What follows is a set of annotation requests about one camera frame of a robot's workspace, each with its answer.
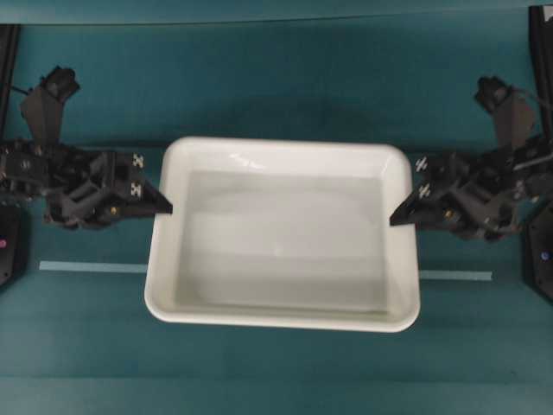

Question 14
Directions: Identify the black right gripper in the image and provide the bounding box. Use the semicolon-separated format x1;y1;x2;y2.
389;150;520;241

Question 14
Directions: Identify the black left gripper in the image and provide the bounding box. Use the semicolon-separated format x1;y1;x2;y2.
42;149;173;229

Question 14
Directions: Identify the white plastic tray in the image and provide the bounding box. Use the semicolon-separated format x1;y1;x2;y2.
144;137;421;333

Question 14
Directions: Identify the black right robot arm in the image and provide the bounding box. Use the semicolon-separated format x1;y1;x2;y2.
389;136;552;241

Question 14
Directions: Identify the light blue tape strip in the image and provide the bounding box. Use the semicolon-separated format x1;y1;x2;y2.
39;260;493;282

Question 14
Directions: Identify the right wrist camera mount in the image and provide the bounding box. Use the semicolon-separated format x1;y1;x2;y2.
474;76;536;150

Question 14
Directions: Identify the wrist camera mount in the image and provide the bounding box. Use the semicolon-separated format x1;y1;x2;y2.
20;66;80;146
474;76;536;150

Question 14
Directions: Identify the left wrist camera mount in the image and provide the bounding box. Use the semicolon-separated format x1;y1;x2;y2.
20;66;80;146

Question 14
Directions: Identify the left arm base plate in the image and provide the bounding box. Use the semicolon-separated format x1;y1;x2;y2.
1;205;31;292

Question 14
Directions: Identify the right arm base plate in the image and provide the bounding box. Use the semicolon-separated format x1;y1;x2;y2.
522;201;552;304

